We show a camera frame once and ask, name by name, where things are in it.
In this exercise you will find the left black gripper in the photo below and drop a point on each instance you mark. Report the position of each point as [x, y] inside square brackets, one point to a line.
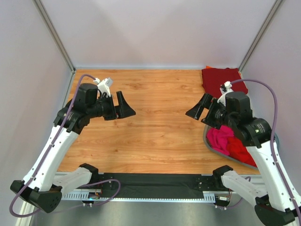
[112, 108]

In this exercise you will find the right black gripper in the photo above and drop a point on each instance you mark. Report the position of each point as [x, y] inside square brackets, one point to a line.
[210, 112]

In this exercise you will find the dark red t shirt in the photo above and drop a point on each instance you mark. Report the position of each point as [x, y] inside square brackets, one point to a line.
[212, 79]

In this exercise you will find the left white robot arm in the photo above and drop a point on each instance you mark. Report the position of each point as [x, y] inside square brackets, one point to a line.
[39, 187]

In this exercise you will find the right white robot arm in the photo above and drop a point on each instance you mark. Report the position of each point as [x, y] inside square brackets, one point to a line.
[278, 204]

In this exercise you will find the clear plastic basket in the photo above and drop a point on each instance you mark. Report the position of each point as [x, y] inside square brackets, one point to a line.
[228, 157]

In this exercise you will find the pink t shirt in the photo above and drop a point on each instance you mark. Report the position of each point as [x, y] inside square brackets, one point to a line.
[218, 139]

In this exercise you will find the folded orange t shirt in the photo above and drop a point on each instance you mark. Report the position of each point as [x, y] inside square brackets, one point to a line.
[208, 67]

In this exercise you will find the bright red t shirt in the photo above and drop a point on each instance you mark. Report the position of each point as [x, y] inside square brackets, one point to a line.
[239, 152]

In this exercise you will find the black cloth strip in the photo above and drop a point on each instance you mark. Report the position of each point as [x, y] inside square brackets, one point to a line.
[147, 185]

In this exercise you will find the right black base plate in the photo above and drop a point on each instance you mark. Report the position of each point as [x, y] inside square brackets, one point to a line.
[210, 183]

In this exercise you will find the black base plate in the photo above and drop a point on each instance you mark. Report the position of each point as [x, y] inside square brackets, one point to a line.
[210, 183]
[104, 181]

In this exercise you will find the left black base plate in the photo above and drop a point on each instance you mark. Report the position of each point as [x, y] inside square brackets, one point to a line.
[104, 181]

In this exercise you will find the slotted cable duct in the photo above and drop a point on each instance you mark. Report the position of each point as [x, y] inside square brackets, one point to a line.
[90, 197]

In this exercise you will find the left aluminium frame post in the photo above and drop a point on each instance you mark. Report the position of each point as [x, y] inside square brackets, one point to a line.
[53, 32]

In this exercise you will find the aluminium frame post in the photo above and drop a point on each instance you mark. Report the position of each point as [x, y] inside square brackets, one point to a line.
[53, 32]
[262, 30]

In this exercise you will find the right aluminium frame post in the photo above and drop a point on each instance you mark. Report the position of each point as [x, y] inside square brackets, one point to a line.
[262, 30]

